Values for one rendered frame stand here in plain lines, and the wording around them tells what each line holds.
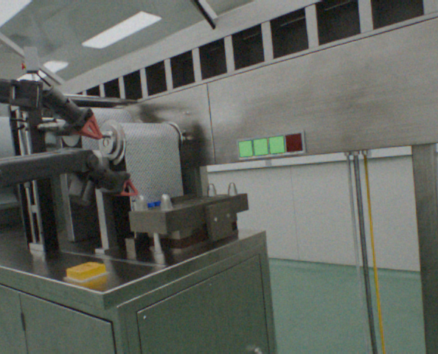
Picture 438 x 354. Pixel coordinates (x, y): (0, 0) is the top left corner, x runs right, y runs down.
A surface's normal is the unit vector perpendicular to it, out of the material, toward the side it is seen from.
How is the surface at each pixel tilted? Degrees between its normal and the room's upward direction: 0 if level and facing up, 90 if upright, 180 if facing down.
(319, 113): 90
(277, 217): 90
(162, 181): 90
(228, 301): 90
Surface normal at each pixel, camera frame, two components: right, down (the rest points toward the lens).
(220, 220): 0.77, -0.05
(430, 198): -0.63, 0.11
